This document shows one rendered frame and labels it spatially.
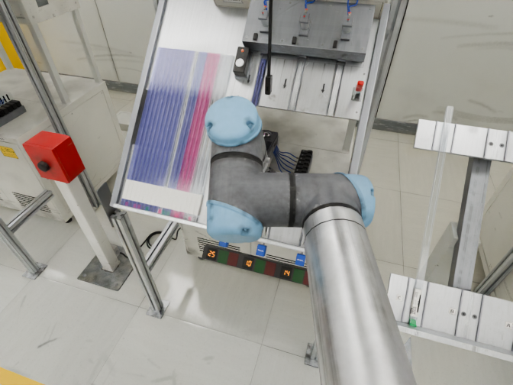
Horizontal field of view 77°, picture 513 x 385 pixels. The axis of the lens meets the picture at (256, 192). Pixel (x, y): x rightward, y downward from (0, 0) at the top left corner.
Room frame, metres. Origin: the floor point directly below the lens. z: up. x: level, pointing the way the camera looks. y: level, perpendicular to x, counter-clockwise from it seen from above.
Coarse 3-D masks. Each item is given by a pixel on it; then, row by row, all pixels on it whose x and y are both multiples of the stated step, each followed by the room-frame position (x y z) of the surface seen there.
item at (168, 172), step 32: (160, 64) 1.01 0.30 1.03; (192, 64) 0.98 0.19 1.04; (224, 64) 0.96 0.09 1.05; (160, 96) 0.93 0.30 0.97; (192, 96) 0.91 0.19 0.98; (224, 96) 0.89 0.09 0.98; (160, 128) 0.85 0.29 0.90; (192, 128) 0.83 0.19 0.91; (160, 160) 0.78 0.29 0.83; (192, 160) 0.76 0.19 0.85; (128, 192) 0.72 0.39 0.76; (160, 192) 0.70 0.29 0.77; (192, 192) 0.69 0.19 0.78
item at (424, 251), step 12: (444, 120) 0.66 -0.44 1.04; (444, 132) 0.64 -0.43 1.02; (444, 144) 0.62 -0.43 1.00; (444, 156) 0.60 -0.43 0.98; (432, 192) 0.54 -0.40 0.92; (432, 204) 0.52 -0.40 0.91; (432, 216) 0.49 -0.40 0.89; (432, 228) 0.47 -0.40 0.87; (420, 264) 0.42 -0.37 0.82; (420, 276) 0.40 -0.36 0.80; (420, 288) 0.38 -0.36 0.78; (408, 324) 0.32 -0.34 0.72
